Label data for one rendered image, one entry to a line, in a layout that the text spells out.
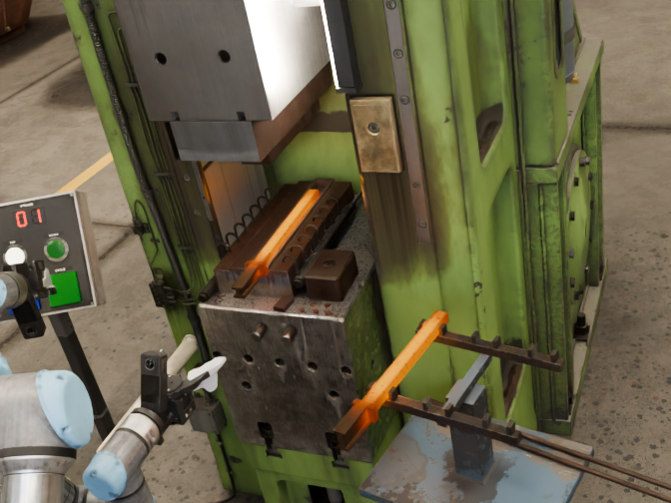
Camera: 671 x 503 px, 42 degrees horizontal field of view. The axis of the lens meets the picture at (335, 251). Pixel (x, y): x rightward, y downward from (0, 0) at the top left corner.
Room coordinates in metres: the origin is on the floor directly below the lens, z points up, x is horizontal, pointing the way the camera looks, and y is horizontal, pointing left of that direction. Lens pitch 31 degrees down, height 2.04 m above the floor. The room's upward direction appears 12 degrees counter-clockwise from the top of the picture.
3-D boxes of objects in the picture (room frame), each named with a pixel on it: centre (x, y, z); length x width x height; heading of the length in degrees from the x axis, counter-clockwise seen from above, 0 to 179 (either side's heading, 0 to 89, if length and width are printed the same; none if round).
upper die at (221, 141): (1.92, 0.11, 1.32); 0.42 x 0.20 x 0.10; 152
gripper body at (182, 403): (1.33, 0.39, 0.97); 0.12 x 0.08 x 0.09; 152
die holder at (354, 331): (1.91, 0.05, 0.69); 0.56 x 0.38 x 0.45; 152
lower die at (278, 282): (1.92, 0.11, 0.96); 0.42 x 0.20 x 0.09; 152
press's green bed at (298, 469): (1.91, 0.05, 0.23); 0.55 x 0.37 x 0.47; 152
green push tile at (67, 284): (1.79, 0.65, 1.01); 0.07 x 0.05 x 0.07; 87
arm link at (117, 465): (1.19, 0.46, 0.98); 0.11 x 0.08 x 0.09; 152
